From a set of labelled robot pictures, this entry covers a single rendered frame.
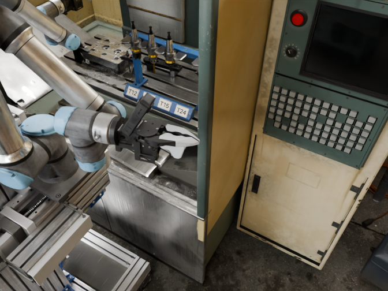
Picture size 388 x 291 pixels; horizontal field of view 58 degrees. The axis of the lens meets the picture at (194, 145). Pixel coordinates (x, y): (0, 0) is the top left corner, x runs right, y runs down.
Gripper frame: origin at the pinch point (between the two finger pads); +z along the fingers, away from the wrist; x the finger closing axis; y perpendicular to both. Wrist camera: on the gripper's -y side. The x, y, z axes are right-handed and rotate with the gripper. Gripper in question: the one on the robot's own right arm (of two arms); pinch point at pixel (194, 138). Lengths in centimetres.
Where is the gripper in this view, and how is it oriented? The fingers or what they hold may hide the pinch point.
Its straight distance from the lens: 81.0
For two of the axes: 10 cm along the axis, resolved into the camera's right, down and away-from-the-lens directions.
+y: -0.4, 7.9, 6.1
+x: -2.6, 5.8, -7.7
